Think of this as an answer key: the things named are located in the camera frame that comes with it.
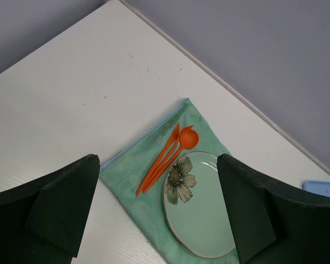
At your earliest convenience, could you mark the orange plastic fork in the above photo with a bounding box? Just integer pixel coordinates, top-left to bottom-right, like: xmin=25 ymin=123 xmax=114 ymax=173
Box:
xmin=138 ymin=123 xmax=200 ymax=193

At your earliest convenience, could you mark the green floral ceramic plate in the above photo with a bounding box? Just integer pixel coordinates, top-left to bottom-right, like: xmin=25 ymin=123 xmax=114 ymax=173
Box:
xmin=163 ymin=152 xmax=235 ymax=259

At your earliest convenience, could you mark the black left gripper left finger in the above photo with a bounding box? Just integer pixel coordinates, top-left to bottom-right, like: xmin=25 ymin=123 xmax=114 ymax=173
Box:
xmin=0 ymin=154 xmax=100 ymax=263

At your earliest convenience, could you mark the blue plastic tray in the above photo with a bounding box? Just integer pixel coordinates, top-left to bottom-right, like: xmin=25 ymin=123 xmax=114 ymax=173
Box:
xmin=302 ymin=181 xmax=330 ymax=197

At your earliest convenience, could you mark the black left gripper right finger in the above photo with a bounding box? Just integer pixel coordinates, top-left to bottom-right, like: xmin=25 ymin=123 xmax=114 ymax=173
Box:
xmin=217 ymin=154 xmax=330 ymax=263

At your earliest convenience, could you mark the orange plastic spoon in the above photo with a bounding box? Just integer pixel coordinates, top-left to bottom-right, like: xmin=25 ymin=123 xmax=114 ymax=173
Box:
xmin=143 ymin=128 xmax=200 ymax=193

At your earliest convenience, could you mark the orange plastic knife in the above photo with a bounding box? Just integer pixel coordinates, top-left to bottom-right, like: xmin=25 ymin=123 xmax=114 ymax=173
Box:
xmin=135 ymin=122 xmax=180 ymax=196

